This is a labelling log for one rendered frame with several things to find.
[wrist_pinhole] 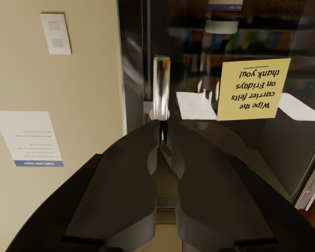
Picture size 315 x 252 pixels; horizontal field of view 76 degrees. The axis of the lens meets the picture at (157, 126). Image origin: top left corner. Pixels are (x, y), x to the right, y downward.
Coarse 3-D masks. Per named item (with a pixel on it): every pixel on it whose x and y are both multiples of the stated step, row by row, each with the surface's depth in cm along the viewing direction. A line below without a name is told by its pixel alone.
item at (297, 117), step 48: (144, 0) 20; (192, 0) 20; (240, 0) 20; (288, 0) 20; (144, 48) 22; (192, 48) 22; (240, 48) 22; (288, 48) 22; (144, 96) 25; (192, 96) 25; (288, 96) 25; (240, 144) 29; (288, 144) 29; (288, 192) 34
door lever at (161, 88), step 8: (160, 56) 18; (168, 56) 18; (160, 64) 18; (168, 64) 18; (160, 72) 18; (168, 72) 19; (160, 80) 19; (168, 80) 19; (160, 88) 19; (168, 88) 19; (160, 96) 20; (168, 96) 20; (160, 104) 20; (152, 112) 26; (160, 112) 21; (168, 112) 26
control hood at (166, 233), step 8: (160, 216) 37; (168, 216) 37; (160, 224) 36; (168, 224) 36; (176, 224) 36; (160, 232) 35; (168, 232) 35; (176, 232) 35; (152, 240) 35; (160, 240) 35; (168, 240) 35; (176, 240) 35; (144, 248) 35; (152, 248) 35; (160, 248) 35; (168, 248) 35; (176, 248) 35
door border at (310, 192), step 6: (312, 174) 32; (312, 180) 32; (306, 186) 33; (312, 186) 33; (306, 192) 34; (312, 192) 34; (300, 198) 35; (306, 198) 35; (312, 198) 34; (300, 204) 35
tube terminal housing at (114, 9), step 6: (114, 0) 21; (114, 6) 21; (114, 12) 21; (114, 18) 22; (114, 24) 22; (114, 30) 22; (114, 36) 23; (120, 60) 24; (120, 66) 24; (120, 72) 25; (120, 78) 25; (120, 84) 26; (120, 90) 26; (120, 96) 26; (120, 102) 27; (156, 210) 38; (162, 210) 38; (168, 210) 38; (174, 210) 38
